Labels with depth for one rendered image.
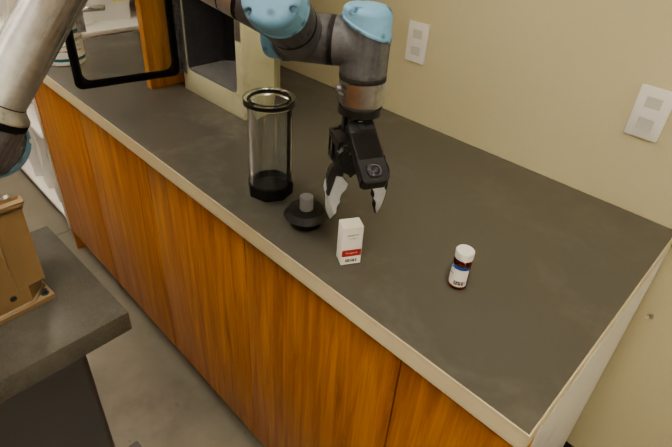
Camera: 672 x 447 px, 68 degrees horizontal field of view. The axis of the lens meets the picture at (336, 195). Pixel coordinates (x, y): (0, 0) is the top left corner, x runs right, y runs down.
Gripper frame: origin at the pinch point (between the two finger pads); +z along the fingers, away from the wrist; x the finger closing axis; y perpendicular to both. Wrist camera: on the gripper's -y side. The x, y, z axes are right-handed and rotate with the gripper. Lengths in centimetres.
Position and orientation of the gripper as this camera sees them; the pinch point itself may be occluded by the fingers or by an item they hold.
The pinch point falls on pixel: (354, 212)
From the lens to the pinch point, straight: 90.2
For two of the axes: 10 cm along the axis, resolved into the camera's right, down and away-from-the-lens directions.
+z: -0.6, 8.4, 5.4
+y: -2.7, -5.3, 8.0
